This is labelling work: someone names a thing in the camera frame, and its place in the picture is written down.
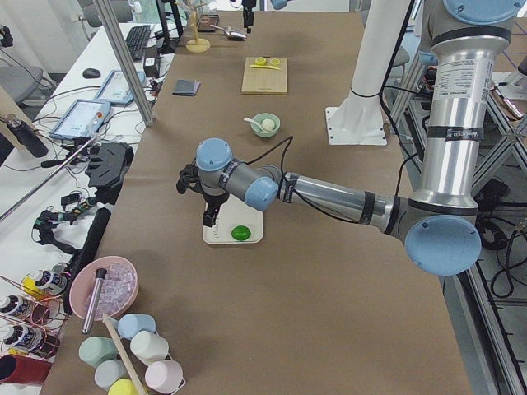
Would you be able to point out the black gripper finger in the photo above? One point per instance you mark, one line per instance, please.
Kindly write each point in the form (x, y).
(248, 18)
(209, 218)

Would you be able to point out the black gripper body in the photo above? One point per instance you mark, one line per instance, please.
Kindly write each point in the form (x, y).
(248, 16)
(213, 200)

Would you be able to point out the white spoon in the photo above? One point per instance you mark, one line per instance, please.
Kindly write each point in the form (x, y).
(252, 121)

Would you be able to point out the mint green bowl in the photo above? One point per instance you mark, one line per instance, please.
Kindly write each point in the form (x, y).
(259, 118)

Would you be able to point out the pink bowl with ice cubes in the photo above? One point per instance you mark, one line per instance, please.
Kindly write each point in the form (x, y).
(119, 288)

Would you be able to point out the metal scoop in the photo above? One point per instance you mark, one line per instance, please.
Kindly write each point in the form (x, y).
(231, 33)

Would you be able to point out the white rectangular tray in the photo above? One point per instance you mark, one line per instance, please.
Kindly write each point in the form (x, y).
(232, 213)

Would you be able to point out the green lime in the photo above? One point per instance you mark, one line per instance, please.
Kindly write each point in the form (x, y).
(241, 233)

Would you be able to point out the yellow cup left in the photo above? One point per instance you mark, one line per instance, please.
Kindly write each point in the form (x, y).
(260, 61)

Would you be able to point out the yellow plastic knife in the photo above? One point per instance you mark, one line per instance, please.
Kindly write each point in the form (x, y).
(269, 67)

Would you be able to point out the wooden stand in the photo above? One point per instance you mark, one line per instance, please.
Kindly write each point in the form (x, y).
(196, 44)

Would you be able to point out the wooden cutting board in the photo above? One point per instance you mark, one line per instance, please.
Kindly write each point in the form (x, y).
(264, 81)

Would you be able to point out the black controller device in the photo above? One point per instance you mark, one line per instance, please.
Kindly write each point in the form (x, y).
(107, 168)

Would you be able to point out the grey folded cloth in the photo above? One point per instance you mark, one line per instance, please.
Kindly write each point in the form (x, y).
(186, 87)

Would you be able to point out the black keyboard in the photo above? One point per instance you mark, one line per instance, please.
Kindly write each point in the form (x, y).
(136, 40)

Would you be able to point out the blue tablet far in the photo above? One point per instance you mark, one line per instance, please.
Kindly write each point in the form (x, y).
(115, 89)

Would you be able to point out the blue tablet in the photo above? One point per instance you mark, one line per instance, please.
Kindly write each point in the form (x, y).
(83, 119)
(115, 89)

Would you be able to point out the blue tablet near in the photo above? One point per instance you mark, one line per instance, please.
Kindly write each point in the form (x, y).
(83, 119)

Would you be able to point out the metal tube with black cap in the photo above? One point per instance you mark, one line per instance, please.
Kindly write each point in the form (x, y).
(94, 301)

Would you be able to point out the light blue cup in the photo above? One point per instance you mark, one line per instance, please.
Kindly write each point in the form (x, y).
(131, 324)

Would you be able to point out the white cup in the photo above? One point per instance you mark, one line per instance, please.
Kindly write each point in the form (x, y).
(149, 347)

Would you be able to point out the black computer mouse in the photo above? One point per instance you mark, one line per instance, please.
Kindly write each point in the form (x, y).
(91, 73)

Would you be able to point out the pink cup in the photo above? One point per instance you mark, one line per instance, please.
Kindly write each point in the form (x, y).
(165, 376)

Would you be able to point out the mint green cup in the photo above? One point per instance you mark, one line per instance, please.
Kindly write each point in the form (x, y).
(96, 350)

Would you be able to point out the grey cup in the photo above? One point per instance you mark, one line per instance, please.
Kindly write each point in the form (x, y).
(108, 372)

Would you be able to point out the yellow-green cup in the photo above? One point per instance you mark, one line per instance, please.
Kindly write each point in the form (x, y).
(123, 387)

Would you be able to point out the red cylinder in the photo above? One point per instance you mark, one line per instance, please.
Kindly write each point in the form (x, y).
(19, 369)

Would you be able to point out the aluminium frame post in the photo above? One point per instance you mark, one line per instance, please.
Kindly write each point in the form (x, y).
(117, 42)

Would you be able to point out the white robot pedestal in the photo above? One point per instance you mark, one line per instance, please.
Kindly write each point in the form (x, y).
(359, 119)

